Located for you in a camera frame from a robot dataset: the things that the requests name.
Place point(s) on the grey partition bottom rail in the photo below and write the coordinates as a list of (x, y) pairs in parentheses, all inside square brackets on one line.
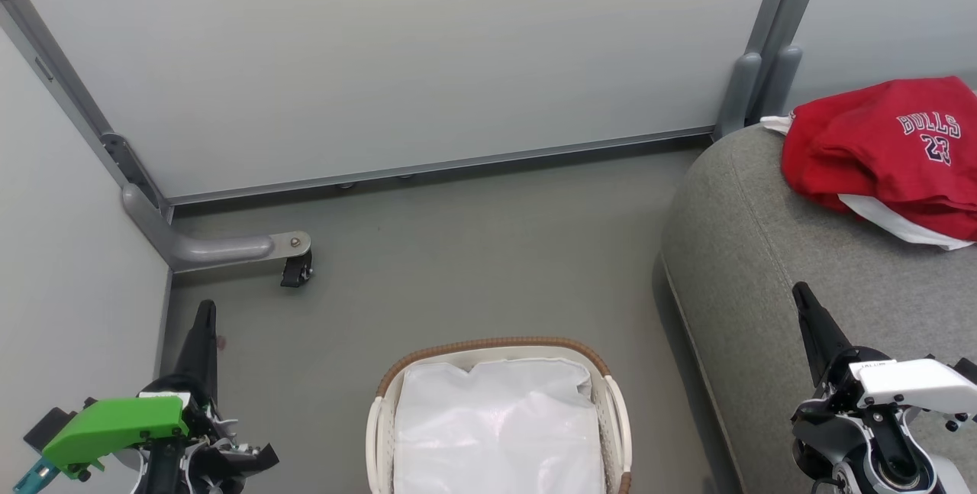
[(458, 166)]

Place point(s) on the grey partition double post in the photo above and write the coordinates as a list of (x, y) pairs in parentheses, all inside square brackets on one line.
[(771, 43)]

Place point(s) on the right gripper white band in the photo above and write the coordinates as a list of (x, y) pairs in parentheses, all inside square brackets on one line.
[(908, 383)]

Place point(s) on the black caster wheel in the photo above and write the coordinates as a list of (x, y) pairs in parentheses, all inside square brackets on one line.
[(296, 271)]

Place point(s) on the white laundry basket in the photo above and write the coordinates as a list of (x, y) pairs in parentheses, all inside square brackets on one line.
[(614, 418)]

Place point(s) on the red Bulls jersey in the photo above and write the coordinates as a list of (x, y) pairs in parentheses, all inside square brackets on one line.
[(878, 150)]

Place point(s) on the grey fabric sofa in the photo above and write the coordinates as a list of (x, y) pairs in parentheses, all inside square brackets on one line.
[(763, 265)]

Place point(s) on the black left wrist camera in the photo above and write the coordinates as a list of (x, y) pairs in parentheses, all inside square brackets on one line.
[(49, 427)]

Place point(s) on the grey partition corner post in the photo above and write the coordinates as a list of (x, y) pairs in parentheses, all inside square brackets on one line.
[(69, 89)]

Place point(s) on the grey curved partition support leg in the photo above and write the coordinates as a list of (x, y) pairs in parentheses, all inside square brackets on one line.
[(206, 248)]

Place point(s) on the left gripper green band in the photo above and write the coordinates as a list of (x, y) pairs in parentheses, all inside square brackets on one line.
[(114, 425)]

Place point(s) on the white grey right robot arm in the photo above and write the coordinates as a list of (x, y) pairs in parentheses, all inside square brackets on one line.
[(878, 456)]

